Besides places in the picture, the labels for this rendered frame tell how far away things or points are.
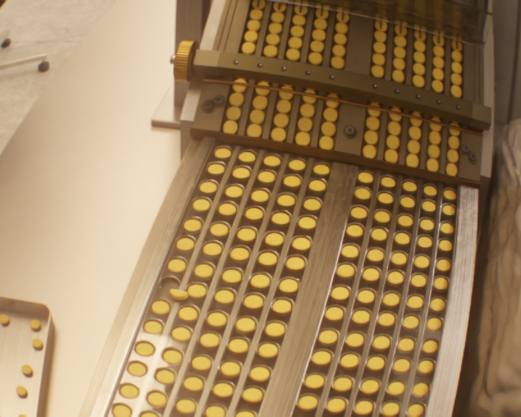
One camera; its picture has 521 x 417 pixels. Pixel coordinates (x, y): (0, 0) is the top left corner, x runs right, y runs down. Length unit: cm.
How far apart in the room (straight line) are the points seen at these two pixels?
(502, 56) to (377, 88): 37
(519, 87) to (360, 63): 26
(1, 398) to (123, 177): 32
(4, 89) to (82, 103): 163
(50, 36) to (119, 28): 172
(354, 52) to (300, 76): 6
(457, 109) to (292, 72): 13
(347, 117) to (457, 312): 19
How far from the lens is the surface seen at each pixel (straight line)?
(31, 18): 305
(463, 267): 59
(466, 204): 64
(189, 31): 91
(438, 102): 64
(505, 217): 63
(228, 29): 70
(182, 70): 66
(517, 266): 58
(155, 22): 115
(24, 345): 73
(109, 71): 105
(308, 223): 61
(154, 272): 57
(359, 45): 69
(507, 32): 96
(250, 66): 65
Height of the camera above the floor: 135
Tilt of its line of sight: 41 degrees down
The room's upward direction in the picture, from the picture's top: 1 degrees clockwise
